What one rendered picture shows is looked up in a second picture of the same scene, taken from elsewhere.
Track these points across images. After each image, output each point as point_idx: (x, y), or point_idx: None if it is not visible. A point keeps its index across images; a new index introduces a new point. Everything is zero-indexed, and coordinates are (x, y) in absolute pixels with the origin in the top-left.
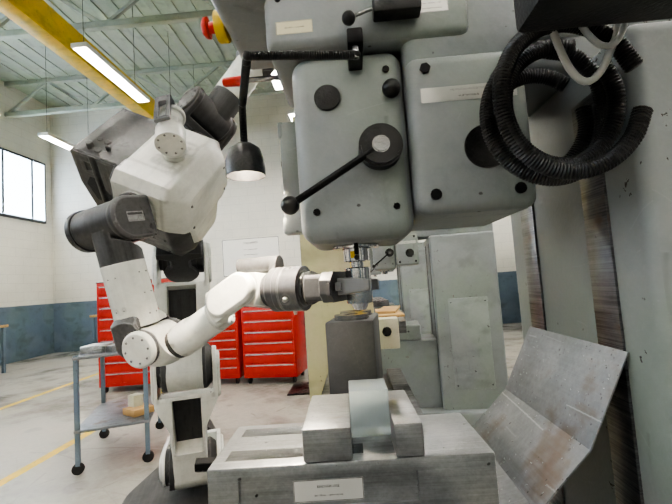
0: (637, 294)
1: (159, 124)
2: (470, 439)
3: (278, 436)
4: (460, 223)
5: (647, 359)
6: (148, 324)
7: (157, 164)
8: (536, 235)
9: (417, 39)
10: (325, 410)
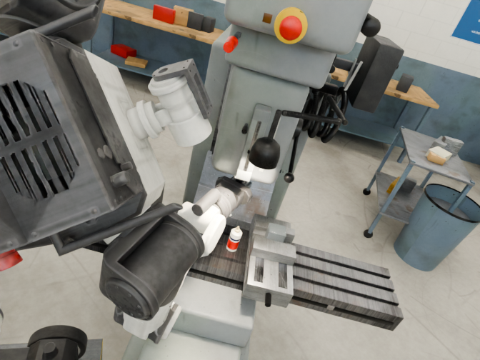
0: (291, 155)
1: (201, 118)
2: (281, 222)
3: (265, 269)
4: None
5: (286, 172)
6: None
7: (143, 152)
8: None
9: None
10: (276, 247)
